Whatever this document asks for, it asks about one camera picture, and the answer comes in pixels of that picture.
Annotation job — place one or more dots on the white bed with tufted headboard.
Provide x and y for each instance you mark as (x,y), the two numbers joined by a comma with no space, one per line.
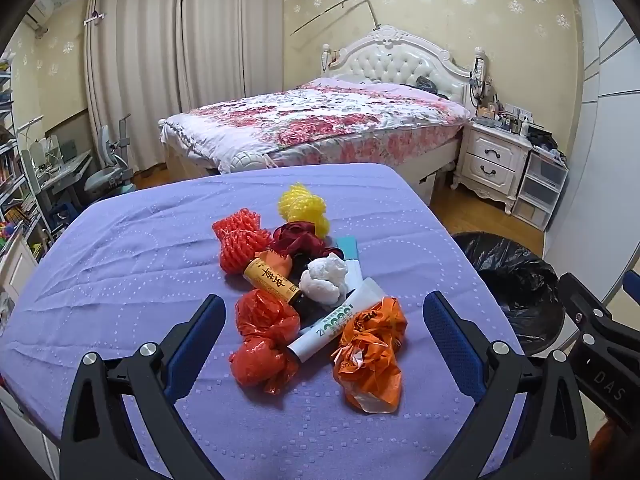
(395,60)

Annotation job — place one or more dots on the white air conditioner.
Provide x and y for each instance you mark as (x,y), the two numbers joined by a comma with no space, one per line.
(40,10)

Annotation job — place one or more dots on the clear plastic drawer unit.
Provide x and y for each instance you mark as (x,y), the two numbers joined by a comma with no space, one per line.
(542,185)

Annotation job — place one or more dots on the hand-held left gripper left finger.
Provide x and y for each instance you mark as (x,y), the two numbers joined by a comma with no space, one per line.
(200,335)

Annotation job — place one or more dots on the orange plastic bag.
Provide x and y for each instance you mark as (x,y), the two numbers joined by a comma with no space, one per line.
(370,350)

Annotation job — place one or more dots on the bookshelf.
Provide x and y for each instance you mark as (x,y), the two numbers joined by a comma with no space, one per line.
(12,160)

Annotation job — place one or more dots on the white tube with green print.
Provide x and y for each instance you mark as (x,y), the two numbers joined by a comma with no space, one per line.
(325,331)

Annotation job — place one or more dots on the lilac cloth covered table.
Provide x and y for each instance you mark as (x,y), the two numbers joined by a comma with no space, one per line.
(125,270)

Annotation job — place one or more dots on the white wardrobe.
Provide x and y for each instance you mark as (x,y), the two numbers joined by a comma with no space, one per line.
(600,135)

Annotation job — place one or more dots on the white tissue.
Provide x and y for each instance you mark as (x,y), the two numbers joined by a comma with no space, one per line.
(322,280)

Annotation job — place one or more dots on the white nightstand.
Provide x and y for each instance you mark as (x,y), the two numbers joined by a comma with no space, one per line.
(492,160)

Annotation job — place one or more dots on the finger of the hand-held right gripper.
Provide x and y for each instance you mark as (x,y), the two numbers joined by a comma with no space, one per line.
(582,300)
(632,286)

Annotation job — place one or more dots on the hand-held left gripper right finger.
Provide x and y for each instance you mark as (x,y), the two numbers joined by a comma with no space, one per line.
(450,340)

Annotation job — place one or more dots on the yellow foam fruit net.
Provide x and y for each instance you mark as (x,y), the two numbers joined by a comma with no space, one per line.
(302,205)

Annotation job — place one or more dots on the thin metal pole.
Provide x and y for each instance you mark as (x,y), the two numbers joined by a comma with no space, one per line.
(330,10)

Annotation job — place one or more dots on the dark bag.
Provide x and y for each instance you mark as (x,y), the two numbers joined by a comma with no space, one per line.
(545,142)

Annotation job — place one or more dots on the cluster of small bottles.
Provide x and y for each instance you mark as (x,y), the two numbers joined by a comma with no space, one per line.
(502,117)

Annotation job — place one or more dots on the black lined trash bin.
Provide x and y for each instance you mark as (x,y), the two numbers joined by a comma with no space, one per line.
(510,270)

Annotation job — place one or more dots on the floral blanket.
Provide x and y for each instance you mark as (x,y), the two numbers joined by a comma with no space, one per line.
(300,120)

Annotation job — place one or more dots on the pink pillow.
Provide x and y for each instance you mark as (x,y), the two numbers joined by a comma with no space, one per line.
(390,91)

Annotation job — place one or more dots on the grey desk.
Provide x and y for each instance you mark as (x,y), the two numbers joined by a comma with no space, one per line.
(65,170)

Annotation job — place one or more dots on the red plastic bag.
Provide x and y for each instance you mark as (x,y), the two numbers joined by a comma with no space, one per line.
(262,320)

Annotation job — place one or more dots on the person's right forearm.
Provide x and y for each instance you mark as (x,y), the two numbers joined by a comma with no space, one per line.
(617,452)

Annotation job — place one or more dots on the brown bottle with yellow label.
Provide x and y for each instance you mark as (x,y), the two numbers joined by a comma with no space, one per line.
(270,280)

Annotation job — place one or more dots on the orange foam fruit net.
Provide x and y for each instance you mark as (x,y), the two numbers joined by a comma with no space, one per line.
(240,245)

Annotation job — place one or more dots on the dark cloth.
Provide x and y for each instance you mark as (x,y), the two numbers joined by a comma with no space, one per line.
(427,82)

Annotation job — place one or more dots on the beige curtain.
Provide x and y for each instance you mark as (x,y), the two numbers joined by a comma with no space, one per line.
(225,35)
(135,70)

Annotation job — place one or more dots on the grey office chair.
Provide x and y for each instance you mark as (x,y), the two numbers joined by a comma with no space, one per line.
(107,170)

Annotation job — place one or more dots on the dark red wrapper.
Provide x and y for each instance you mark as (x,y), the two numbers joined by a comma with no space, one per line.
(295,237)

